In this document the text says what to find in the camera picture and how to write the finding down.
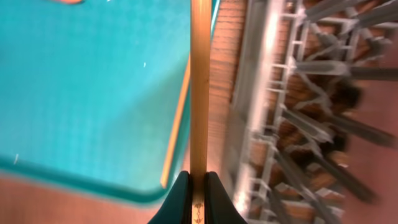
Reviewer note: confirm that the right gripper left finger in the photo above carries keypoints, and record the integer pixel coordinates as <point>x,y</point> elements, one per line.
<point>177,207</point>

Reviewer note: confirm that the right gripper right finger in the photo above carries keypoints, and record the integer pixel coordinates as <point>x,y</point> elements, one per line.
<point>219,209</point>

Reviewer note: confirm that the wooden chopstick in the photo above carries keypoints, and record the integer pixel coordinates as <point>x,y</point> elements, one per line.
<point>175,127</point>
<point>200,46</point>

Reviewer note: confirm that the grey dishwasher rack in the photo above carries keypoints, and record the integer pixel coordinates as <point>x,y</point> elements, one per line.
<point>301,76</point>

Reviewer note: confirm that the teal serving tray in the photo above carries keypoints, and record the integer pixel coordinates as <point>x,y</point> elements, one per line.
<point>89,92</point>

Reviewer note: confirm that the orange carrot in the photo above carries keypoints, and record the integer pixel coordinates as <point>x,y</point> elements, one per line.
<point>69,2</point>

